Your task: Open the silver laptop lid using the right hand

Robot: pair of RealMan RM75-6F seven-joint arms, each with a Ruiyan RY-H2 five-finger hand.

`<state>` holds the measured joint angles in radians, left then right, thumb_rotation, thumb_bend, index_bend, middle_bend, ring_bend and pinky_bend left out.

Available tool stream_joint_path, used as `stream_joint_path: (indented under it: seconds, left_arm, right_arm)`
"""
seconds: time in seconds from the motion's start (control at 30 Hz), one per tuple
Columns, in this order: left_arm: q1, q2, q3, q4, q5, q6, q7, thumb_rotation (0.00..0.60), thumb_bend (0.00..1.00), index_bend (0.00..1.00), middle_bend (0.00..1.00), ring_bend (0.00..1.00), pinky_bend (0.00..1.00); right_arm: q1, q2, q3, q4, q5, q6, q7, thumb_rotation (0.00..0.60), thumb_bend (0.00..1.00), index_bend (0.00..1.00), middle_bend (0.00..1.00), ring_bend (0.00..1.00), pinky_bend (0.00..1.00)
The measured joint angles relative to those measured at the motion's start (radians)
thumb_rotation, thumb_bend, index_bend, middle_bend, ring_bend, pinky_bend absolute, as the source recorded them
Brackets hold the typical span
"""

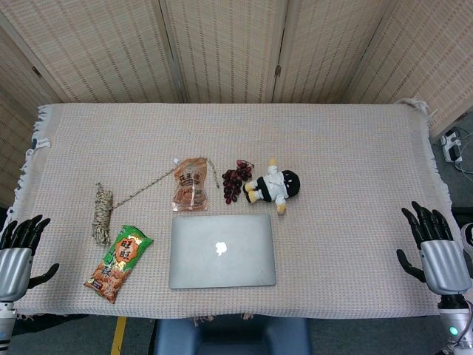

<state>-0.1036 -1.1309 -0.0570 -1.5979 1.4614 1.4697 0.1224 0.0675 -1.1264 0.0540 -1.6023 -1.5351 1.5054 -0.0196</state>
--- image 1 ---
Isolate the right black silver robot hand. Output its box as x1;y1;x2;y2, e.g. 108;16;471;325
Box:
396;201;473;297

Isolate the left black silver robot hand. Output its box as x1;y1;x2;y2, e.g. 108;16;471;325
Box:
0;214;60;302

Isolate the silver laptop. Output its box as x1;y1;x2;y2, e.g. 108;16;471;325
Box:
169;213;277;290

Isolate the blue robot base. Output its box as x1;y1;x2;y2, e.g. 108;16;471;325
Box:
153;317;313;355

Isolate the white sneaker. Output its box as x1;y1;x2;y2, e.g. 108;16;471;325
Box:
460;223;473;256

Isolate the green orange snack bag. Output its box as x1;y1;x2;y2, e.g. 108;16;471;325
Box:
83;224;154;305

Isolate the white power strip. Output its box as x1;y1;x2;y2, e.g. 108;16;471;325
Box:
439;127;465;163

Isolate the beige woven tablecloth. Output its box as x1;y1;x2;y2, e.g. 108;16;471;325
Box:
0;98;454;322

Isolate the black white plush doll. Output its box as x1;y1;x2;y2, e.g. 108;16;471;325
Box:
242;158;302;215

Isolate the orange sauce pouch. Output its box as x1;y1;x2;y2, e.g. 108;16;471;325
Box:
171;158;211;212

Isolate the dark red grape bunch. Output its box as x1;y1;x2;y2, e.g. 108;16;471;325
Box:
221;159;255;205

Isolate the woven folding screen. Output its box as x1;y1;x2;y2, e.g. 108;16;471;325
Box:
0;0;473;208

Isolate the twine rope bundle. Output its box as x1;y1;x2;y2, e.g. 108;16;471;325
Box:
91;157;221;247

